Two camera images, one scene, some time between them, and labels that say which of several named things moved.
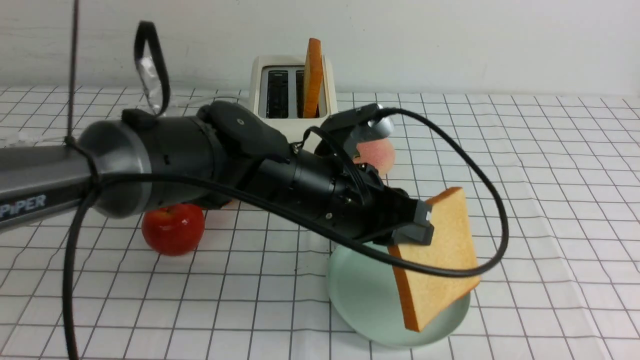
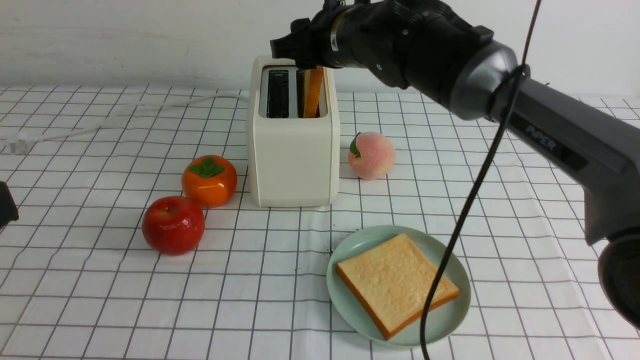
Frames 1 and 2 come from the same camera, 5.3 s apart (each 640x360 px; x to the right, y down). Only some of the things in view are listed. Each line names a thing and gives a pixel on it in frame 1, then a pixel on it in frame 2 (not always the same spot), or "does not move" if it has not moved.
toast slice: x=313 y=79 does not move
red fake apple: x=176 y=230 does not move
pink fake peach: x=380 y=153 does not move
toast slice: x=425 y=299 → x=393 y=282
